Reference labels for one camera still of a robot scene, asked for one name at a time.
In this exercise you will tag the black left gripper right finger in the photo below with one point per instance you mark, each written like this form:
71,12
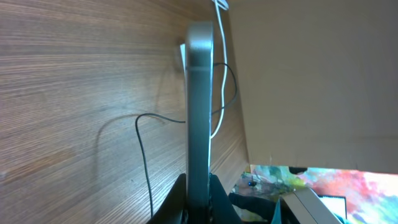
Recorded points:
222,210

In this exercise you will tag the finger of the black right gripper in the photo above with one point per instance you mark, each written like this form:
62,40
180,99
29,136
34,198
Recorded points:
262,207

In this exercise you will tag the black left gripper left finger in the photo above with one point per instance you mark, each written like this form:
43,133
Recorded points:
172,209

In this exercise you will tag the blue Galaxy S25 smartphone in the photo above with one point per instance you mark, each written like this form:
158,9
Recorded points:
199,80

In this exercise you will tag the white power strip socket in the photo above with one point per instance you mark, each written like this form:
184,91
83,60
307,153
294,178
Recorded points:
183,56

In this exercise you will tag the white box in background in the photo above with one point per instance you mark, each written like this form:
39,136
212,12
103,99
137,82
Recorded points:
305,207

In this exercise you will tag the colourful patterned cloth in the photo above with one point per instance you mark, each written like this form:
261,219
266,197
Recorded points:
366,197

